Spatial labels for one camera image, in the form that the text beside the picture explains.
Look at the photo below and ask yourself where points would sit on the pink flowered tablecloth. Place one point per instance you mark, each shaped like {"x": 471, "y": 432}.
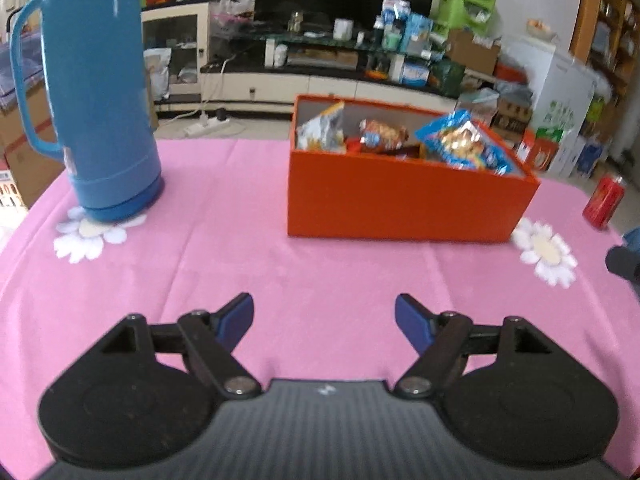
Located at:
{"x": 225, "y": 260}

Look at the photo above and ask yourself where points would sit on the glass jar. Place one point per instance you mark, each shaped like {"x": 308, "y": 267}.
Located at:
{"x": 296, "y": 22}

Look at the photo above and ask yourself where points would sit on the low television stand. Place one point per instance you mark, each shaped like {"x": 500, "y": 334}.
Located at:
{"x": 280, "y": 87}

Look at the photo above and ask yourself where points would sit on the blue and white cartons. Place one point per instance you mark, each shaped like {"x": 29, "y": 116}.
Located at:
{"x": 407, "y": 25}

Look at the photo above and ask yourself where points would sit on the white chest freezer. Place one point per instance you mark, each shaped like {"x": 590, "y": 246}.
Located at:
{"x": 555, "y": 85}

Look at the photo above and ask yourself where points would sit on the orange cardboard box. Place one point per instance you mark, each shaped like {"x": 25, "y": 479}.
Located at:
{"x": 400, "y": 200}

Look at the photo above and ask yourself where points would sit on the bowl of fruit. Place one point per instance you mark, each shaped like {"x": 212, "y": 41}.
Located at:
{"x": 541, "y": 30}

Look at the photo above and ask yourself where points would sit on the white glass-door cabinet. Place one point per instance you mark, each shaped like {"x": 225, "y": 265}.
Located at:
{"x": 175, "y": 45}

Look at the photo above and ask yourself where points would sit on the wooden shelf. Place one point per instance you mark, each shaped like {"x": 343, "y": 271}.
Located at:
{"x": 605, "y": 20}

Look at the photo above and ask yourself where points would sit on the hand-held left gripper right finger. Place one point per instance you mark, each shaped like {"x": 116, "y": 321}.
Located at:
{"x": 412, "y": 320}

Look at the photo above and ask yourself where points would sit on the pile of snack packets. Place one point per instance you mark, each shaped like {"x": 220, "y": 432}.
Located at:
{"x": 450, "y": 142}

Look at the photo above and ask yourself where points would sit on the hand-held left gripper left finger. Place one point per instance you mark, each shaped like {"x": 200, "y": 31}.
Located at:
{"x": 235, "y": 317}

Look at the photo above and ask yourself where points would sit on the green plastic drawer rack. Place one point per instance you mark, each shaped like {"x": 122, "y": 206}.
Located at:
{"x": 465, "y": 0}

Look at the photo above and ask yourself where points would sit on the white power strip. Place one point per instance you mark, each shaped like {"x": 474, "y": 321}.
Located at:
{"x": 207, "y": 126}

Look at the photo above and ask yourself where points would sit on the red soda can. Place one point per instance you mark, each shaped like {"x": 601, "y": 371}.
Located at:
{"x": 604, "y": 202}

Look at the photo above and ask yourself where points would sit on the blue tissue box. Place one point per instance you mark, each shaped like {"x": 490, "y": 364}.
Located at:
{"x": 416, "y": 72}

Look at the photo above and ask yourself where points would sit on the blue thermos flask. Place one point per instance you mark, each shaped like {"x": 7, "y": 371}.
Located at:
{"x": 100, "y": 85}

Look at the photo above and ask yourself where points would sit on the open brown cardboard box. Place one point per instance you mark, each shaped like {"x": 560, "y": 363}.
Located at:
{"x": 472, "y": 52}

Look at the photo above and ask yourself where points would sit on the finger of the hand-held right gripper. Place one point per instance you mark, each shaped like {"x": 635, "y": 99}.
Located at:
{"x": 622, "y": 262}

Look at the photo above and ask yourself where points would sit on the orange gift boxes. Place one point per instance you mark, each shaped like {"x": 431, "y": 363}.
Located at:
{"x": 540, "y": 152}

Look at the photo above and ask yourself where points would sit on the stacked brown cardboard boxes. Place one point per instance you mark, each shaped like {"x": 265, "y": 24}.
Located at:
{"x": 25, "y": 150}

